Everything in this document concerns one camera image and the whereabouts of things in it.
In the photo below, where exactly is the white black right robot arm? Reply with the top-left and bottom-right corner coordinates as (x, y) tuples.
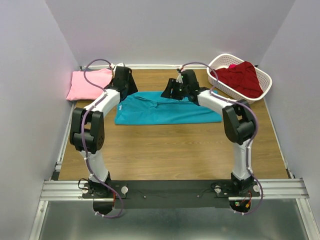
(161, 69), (258, 196)

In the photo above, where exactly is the teal t-shirt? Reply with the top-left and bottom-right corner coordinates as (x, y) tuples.
(114, 91), (222, 125)

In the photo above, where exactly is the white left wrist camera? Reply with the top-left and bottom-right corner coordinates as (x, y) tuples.
(109, 62), (126, 71)

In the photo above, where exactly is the dark red t-shirt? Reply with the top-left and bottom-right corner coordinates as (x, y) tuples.
(210, 61), (263, 98)

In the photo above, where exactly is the folded pink t-shirt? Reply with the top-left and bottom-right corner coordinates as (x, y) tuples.
(66, 68), (113, 101)

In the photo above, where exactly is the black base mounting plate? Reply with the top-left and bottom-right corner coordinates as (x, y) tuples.
(79, 179), (260, 209)

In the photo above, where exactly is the aluminium table frame rail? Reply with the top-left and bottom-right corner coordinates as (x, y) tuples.
(40, 178), (309, 201)

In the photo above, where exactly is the magenta garment in basket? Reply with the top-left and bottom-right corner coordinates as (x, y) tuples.
(228, 64), (237, 69)

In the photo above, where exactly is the white plastic laundry basket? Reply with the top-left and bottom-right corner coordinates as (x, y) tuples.
(206, 53), (273, 104)

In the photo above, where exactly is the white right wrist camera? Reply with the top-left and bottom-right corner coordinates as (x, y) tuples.
(176, 73), (183, 84)

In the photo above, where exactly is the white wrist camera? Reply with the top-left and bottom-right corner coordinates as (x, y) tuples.
(176, 73), (183, 84)
(109, 62), (126, 71)

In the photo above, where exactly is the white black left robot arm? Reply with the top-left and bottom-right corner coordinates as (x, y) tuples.
(69, 64), (138, 198)

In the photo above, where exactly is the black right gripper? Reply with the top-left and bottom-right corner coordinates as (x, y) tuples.
(160, 78), (189, 102)

